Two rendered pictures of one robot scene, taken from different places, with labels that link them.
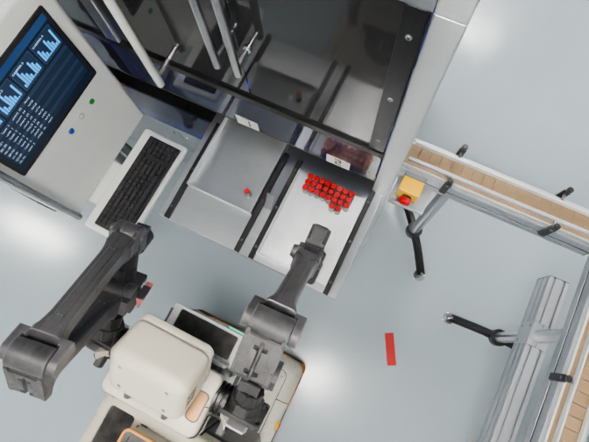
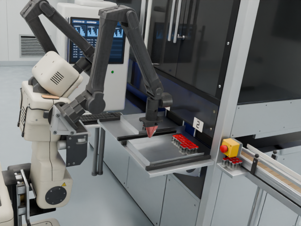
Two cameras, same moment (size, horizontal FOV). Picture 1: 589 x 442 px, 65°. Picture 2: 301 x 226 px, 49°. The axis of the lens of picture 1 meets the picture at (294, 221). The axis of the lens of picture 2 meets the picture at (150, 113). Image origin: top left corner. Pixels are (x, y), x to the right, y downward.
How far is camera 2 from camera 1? 149 cm
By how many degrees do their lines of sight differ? 55
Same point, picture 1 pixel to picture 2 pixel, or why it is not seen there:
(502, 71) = not seen: outside the picture
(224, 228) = (120, 133)
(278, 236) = (143, 145)
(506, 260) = not seen: outside the picture
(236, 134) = not seen: hidden behind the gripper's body
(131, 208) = (87, 119)
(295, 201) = (165, 142)
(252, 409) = (72, 108)
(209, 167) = (135, 120)
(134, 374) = (49, 56)
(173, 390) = (57, 59)
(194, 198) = (118, 123)
